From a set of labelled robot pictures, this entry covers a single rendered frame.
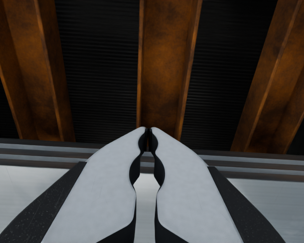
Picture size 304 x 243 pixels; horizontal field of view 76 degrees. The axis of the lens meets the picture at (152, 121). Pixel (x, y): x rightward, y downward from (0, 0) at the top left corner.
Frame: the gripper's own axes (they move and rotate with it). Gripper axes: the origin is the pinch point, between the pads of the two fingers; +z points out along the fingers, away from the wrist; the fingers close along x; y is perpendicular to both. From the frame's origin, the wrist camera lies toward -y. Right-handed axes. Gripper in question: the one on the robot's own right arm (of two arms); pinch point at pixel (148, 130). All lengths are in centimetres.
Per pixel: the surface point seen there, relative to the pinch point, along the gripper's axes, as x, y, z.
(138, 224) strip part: -0.8, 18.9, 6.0
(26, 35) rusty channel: -19.9, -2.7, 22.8
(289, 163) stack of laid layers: 17.9, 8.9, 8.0
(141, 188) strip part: -0.5, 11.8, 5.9
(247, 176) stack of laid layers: 12.0, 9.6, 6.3
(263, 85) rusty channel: 18.1, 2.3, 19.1
